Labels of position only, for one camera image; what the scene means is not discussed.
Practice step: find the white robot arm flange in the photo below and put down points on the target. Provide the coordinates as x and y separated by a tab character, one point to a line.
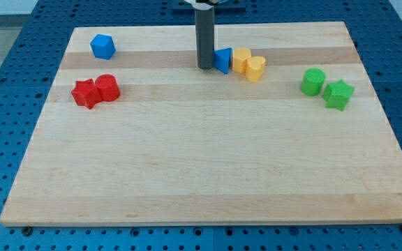
203	4

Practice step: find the yellow hexagon block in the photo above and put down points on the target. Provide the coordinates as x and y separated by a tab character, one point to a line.
240	55

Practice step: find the green cylinder block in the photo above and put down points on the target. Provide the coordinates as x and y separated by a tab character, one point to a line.
312	81

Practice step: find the red star block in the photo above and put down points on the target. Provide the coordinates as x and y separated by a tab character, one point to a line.
85	93

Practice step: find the red cylinder block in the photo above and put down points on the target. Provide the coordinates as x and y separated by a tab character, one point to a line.
108	87

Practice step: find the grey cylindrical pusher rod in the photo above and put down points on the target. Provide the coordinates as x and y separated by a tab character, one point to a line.
204	34

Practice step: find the blue hexagon block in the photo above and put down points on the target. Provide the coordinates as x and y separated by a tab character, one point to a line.
103	46

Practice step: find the green star block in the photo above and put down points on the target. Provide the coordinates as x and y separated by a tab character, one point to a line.
337	94

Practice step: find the yellow heart block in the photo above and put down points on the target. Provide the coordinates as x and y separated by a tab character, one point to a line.
255	67

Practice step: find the blue triangle block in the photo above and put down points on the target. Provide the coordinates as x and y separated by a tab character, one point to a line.
222	60

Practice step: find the light wooden board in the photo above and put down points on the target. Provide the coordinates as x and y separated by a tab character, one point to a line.
184	146

